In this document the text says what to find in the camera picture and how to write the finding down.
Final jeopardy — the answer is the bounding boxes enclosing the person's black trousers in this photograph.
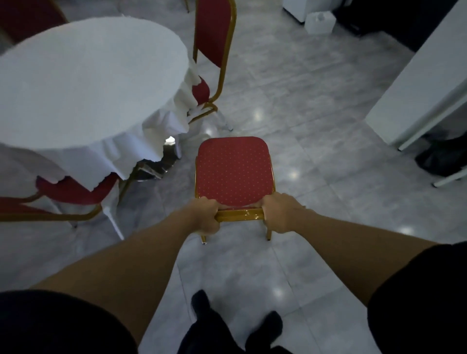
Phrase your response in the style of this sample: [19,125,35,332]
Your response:
[177,315,294,354]

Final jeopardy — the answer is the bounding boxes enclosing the person's black left sleeve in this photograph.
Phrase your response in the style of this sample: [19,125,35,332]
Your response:
[0,290,138,354]

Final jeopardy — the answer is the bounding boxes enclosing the red dotted gold-frame chair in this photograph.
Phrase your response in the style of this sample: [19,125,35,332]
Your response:
[194,136,277,245]

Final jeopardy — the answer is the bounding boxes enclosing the white rectangular table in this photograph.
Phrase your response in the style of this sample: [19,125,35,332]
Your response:
[365,0,467,152]

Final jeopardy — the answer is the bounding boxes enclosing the black bag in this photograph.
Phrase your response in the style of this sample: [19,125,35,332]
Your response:
[415,133,467,177]

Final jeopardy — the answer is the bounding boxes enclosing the white cabinet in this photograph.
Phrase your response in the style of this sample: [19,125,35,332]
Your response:
[282,0,344,23]

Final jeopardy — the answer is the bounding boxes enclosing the white round tablecloth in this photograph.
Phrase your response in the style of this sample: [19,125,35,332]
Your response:
[0,16,202,192]

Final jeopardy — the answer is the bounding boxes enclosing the chrome table base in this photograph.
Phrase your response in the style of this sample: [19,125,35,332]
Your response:
[126,136,183,183]

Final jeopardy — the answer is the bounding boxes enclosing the person's black right shoe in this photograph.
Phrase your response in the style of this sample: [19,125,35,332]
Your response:
[252,311,284,345]

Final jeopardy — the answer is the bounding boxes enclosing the person's left forearm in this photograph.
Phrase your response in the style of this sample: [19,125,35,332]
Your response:
[31,211,198,345]

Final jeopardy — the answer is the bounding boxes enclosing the dark furniture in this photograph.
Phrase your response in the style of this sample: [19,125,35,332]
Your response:
[334,0,458,52]

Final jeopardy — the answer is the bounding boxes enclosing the red gold-frame banquet chair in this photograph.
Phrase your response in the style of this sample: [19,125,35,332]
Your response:
[0,0,69,46]
[0,172,127,241]
[187,0,238,132]

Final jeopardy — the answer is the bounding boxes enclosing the person's right hand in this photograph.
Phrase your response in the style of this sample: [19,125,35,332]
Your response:
[260,192,308,235]

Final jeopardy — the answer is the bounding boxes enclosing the person's black sleeve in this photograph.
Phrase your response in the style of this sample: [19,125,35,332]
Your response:
[0,290,138,354]
[367,241,467,354]

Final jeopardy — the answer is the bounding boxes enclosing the person's black right sleeve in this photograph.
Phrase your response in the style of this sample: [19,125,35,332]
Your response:
[367,241,467,354]

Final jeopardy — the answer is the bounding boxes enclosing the white table leg bar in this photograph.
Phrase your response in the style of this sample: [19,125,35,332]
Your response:
[432,165,467,189]

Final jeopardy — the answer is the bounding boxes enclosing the person's black shoe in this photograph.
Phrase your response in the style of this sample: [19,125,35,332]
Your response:
[191,290,213,323]
[252,311,284,345]

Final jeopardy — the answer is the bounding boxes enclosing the person's black left shoe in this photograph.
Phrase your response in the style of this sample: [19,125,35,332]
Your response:
[191,290,213,323]

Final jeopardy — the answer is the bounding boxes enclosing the person's left hand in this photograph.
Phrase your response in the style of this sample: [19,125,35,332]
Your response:
[183,196,222,236]

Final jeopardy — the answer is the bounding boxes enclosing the person's right forearm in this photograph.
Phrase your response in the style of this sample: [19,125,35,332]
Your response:
[294,207,439,308]

